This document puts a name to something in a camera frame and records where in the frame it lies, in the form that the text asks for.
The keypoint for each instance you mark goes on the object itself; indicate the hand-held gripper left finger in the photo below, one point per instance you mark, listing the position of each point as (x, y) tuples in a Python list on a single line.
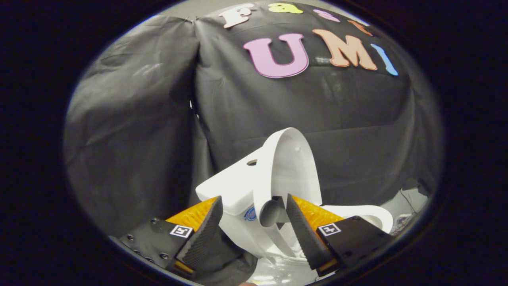
[(206, 234)]

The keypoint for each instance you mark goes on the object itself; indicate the white ceramic toilet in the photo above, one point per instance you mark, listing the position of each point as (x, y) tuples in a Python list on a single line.
[(234, 186)]

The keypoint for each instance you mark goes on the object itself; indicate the black backdrop cloth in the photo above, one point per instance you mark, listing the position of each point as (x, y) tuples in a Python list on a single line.
[(139, 119)]

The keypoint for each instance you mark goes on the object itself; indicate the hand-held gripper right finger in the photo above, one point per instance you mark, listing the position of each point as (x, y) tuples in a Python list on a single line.
[(303, 234)]

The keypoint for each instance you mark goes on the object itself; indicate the white toilet lid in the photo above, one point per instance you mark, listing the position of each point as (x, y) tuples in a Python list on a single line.
[(289, 171)]

